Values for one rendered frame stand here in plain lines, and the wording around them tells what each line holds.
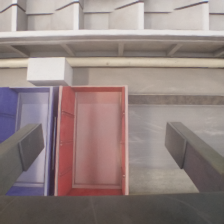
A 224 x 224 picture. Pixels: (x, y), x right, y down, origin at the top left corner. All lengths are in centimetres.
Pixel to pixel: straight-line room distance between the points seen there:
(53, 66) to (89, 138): 27
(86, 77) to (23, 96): 24
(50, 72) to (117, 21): 25
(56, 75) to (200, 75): 51
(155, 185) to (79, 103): 39
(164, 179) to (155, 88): 32
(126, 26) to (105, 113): 29
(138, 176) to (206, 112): 33
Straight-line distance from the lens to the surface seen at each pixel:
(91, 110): 60
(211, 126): 68
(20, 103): 68
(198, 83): 69
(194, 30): 52
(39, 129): 17
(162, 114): 61
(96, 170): 60
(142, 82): 62
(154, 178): 62
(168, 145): 16
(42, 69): 58
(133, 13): 51
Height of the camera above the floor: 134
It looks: 82 degrees down
